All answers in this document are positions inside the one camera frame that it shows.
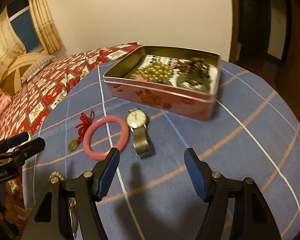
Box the pink plastic bangle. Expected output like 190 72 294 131
83 115 129 161

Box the red cord gold pendant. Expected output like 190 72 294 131
68 110 95 152

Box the silver mesh band wristwatch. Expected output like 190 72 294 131
126 108 153 158

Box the green jade bangle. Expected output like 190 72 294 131
176 73 210 93

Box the dark wooden bead bracelet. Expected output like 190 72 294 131
176 56 212 86

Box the gold pearl bead necklace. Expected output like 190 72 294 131
134 61 176 84

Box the red patterned bed quilt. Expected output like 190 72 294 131
0 42 142 140

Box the cream wooden headboard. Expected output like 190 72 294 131
0 51 48 97

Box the blue plaid tablecloth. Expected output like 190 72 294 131
21 59 300 240

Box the striped grey pillow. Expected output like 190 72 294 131
21 55 56 83

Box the beige patterned curtain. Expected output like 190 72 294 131
0 0 63 94

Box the pink metal tin box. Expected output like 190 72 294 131
103 46 221 120

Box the dark window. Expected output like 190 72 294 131
7 0 44 53

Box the brown wooden door frame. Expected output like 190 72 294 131
229 0 240 63

